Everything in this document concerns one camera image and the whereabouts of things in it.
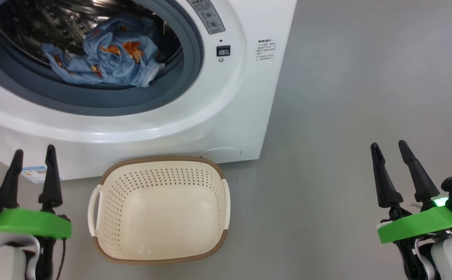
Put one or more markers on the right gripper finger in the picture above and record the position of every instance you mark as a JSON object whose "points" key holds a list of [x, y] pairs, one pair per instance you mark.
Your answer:
{"points": [[420, 179], [385, 182]]}

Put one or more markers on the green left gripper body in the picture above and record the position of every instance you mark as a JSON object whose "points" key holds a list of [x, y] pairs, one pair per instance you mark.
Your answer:
{"points": [[27, 223]]}

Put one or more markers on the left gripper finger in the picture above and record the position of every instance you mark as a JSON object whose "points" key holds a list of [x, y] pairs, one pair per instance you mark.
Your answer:
{"points": [[11, 182], [50, 182]]}

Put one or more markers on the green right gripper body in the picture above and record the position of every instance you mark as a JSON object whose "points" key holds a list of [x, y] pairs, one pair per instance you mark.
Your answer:
{"points": [[416, 227]]}

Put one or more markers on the blue cartoon print garment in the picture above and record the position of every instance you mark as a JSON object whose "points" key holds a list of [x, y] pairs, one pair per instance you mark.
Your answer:
{"points": [[116, 58]]}

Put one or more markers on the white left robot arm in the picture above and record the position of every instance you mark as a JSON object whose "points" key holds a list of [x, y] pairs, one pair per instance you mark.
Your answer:
{"points": [[4, 260]]}

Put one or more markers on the grey rubber door gasket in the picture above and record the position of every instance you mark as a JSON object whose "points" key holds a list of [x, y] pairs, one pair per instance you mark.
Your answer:
{"points": [[93, 101]]}

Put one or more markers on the cream perforated laundry basket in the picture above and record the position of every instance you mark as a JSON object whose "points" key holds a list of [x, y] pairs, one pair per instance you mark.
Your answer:
{"points": [[159, 210]]}

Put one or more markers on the white front-load washing machine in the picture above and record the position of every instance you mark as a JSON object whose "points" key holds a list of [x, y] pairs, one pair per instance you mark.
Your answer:
{"points": [[229, 101]]}

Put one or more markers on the blue energy label sticker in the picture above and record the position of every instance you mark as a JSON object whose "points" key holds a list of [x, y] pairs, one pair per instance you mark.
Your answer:
{"points": [[35, 174]]}

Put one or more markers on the steel washer drum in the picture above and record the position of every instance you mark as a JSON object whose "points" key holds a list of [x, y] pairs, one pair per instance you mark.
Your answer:
{"points": [[35, 23]]}

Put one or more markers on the round white filter cover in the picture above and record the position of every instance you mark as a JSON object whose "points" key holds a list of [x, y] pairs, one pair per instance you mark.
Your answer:
{"points": [[224, 154]]}

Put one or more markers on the grey instruction sticker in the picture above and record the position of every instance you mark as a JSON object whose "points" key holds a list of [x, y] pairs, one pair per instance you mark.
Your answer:
{"points": [[208, 15]]}

